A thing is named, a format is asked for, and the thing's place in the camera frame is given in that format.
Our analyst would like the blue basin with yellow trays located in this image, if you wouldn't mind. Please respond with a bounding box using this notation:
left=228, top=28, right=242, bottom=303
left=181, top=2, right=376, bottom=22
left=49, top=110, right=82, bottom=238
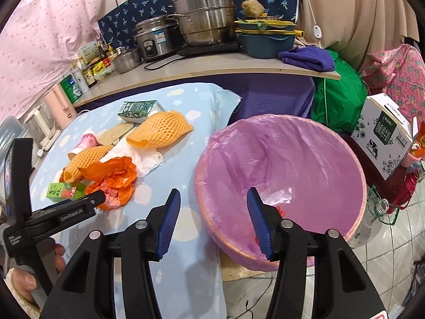
left=233, top=15, right=304, bottom=38

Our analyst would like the blue plastic basin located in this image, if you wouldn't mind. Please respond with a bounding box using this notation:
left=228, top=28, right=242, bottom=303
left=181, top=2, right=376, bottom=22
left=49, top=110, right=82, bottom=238
left=237, top=33, right=296, bottom=58

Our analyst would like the white paper towel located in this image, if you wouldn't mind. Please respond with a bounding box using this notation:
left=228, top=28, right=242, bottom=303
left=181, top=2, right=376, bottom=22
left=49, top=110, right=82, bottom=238
left=100, top=136, right=165, bottom=178

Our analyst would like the white small appliance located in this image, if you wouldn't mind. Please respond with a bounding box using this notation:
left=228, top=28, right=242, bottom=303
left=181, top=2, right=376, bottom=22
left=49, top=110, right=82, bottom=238
left=23, top=104, right=60, bottom=152

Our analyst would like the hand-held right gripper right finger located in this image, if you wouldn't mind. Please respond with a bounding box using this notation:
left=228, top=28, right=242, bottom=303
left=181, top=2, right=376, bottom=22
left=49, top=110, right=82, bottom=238
left=246, top=187, right=382, bottom=319

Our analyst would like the group of condiment bottles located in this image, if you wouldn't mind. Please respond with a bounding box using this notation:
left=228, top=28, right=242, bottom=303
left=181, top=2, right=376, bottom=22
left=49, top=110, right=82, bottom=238
left=71, top=40, right=117, bottom=94

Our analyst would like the white cable with switch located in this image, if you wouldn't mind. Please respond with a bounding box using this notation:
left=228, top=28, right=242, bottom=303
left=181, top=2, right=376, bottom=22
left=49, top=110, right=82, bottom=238
left=297, top=0, right=331, bottom=130

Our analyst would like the steel steamer pot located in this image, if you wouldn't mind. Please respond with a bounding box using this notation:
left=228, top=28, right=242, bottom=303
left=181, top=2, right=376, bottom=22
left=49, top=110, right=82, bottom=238
left=166, top=0, right=244, bottom=48

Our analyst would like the green cardboard box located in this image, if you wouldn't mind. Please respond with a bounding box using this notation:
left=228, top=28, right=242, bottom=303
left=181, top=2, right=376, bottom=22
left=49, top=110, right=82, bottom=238
left=48, top=180, right=90, bottom=203

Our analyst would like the navy leaf print cloth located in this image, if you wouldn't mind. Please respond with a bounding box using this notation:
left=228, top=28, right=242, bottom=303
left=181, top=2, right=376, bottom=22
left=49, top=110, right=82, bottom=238
left=97, top=0, right=299, bottom=49

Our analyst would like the purple towel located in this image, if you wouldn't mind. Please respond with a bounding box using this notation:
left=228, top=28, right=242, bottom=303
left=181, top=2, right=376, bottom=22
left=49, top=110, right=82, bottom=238
left=278, top=47, right=336, bottom=72

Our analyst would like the pink paper cup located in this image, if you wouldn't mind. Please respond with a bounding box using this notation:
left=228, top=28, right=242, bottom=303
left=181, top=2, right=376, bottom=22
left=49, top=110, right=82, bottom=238
left=76, top=133, right=99, bottom=153

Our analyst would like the pink trash bin with liner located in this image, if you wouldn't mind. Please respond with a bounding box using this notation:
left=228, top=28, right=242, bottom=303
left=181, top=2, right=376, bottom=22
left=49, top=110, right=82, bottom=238
left=193, top=114, right=367, bottom=271

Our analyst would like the person's left hand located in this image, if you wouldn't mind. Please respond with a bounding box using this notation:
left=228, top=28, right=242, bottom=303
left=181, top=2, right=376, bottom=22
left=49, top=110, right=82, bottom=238
left=5, top=242, right=67, bottom=308

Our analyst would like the wooden shelf board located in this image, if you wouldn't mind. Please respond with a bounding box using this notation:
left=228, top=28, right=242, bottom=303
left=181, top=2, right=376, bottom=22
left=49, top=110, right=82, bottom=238
left=71, top=53, right=342, bottom=108

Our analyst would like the clear jug with silver neck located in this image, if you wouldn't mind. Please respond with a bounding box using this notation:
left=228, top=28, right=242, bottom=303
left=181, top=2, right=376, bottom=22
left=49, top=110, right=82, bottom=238
left=348, top=176, right=404, bottom=248

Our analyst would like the pink pineapple print cloth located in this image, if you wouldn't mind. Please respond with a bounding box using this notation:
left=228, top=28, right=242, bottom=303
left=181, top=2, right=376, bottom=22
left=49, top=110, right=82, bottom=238
left=360, top=43, right=425, bottom=107

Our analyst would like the black induction cooktop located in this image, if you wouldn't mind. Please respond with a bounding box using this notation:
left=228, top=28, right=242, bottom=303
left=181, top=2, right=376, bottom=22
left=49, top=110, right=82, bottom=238
left=177, top=41, right=241, bottom=57

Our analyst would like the small orange foam fruit net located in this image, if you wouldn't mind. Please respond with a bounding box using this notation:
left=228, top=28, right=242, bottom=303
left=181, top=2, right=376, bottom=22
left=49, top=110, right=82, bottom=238
left=63, top=144, right=115, bottom=183

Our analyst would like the pink dotted curtain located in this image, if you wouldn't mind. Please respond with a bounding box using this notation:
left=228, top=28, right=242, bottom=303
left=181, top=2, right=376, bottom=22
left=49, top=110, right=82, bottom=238
left=0, top=0, right=110, bottom=122

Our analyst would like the green milk carton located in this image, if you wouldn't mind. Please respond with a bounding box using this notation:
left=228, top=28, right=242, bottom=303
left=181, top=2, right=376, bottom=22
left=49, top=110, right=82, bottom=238
left=118, top=100, right=167, bottom=123

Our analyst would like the brown bread slice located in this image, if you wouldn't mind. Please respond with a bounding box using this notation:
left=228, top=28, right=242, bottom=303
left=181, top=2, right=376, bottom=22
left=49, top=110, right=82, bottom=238
left=96, top=122, right=136, bottom=146

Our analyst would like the beige curtain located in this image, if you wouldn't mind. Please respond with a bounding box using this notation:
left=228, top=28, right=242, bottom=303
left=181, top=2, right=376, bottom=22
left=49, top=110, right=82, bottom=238
left=286, top=0, right=420, bottom=70

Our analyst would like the black power cable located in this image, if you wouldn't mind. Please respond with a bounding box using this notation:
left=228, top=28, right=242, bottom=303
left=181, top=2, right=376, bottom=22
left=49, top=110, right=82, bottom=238
left=143, top=56, right=180, bottom=71

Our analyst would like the white printed milk box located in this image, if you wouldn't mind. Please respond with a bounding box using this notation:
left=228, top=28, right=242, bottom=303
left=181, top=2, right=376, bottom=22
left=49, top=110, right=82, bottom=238
left=352, top=94, right=419, bottom=182

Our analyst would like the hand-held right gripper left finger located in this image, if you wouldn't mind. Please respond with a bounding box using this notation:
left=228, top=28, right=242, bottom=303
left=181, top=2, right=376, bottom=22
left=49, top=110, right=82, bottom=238
left=40, top=189, right=181, bottom=319

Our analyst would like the green and white carton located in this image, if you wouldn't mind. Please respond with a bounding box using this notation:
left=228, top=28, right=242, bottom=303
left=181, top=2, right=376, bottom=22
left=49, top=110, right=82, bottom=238
left=59, top=74, right=83, bottom=104

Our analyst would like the small steel bowl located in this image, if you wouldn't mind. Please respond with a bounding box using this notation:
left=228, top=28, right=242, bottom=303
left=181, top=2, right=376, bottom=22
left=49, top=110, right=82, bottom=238
left=113, top=48, right=143, bottom=74

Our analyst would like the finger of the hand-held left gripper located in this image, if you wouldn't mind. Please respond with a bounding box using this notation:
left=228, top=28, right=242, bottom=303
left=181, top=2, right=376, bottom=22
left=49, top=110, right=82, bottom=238
left=75, top=189, right=106, bottom=211

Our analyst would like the purple hanging cloth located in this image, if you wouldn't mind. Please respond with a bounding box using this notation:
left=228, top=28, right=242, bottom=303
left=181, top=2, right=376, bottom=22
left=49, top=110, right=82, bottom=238
left=216, top=73, right=316, bottom=120

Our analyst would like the blue printed blanket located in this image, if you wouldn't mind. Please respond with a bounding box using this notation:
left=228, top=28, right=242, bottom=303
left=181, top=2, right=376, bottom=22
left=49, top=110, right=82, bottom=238
left=28, top=82, right=243, bottom=319

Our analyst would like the pink plastic basket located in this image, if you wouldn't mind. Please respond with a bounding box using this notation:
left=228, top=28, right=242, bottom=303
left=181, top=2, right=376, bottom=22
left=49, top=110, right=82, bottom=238
left=402, top=149, right=425, bottom=168

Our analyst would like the pink electric kettle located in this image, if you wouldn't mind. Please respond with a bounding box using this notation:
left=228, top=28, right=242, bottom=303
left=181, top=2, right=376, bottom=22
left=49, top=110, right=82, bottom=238
left=43, top=85, right=78, bottom=128

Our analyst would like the green cloth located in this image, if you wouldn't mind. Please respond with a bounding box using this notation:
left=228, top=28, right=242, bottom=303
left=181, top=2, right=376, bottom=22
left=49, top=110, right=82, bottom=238
left=312, top=48, right=369, bottom=133

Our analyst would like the steel rice cooker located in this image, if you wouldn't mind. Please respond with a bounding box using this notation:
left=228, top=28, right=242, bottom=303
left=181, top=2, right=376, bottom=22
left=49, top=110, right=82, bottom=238
left=134, top=15, right=181, bottom=62

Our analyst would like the orange snack packet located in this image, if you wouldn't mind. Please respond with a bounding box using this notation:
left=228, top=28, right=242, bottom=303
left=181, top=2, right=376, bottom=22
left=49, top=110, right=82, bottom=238
left=412, top=116, right=425, bottom=157

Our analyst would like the red thermos flask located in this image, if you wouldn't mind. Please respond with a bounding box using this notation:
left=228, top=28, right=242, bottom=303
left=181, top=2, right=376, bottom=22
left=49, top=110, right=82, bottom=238
left=387, top=168, right=419, bottom=215

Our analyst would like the dark maroon cloth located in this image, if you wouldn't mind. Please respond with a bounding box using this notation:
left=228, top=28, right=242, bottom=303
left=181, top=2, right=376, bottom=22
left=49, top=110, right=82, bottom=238
left=342, top=133, right=409, bottom=207

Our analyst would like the large orange foam fruit net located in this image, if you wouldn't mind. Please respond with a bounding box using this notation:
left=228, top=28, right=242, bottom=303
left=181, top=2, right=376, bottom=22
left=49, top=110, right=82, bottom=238
left=126, top=110, right=194, bottom=149

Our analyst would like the brown loofah sponge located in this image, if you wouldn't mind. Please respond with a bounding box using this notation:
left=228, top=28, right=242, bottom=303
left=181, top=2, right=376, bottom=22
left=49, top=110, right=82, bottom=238
left=241, top=0, right=264, bottom=18

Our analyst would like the clear plastic storage box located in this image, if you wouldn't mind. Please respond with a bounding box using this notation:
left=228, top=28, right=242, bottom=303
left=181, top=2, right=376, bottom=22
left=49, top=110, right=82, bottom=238
left=0, top=116, right=27, bottom=160

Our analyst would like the orange plastic bag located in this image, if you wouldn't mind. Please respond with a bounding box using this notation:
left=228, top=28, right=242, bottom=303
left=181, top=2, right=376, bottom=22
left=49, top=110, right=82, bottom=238
left=80, top=156, right=138, bottom=211

